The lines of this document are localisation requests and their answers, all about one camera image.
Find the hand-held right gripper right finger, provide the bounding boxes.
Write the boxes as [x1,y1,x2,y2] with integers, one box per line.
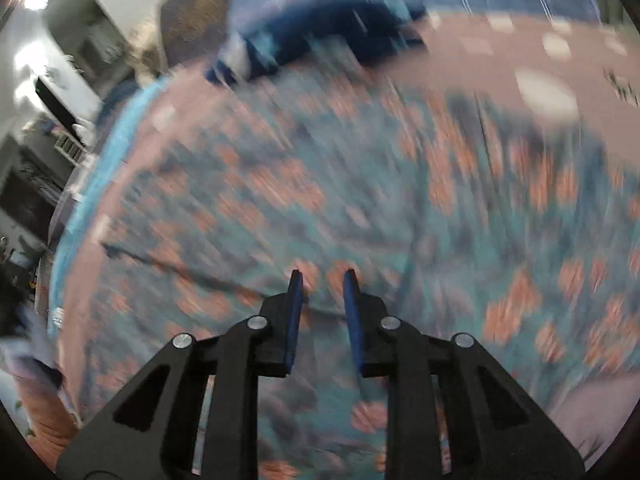
[342,269,586,480]

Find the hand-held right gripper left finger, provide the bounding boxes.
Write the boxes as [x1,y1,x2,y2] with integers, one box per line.
[55,269,306,480]

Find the teal orange floral garment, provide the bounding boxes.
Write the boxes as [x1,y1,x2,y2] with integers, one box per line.
[65,75,640,480]

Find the dark cabinet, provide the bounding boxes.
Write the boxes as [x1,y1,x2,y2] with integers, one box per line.
[0,167,58,243]

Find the dark blue cloth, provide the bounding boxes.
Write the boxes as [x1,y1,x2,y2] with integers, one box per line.
[205,0,426,86]

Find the pink dotted bed sheet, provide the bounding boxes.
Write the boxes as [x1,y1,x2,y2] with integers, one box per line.
[47,10,640,466]

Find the beige soft object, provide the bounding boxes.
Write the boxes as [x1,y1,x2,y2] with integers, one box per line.
[129,22,167,78]

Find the dark patterned cushion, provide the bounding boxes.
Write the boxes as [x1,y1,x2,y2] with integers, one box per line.
[160,0,232,67]

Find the dark wardrobe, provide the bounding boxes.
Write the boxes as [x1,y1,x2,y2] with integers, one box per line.
[44,0,137,88]

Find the black wall television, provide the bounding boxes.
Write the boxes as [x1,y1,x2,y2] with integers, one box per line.
[34,77,83,133]

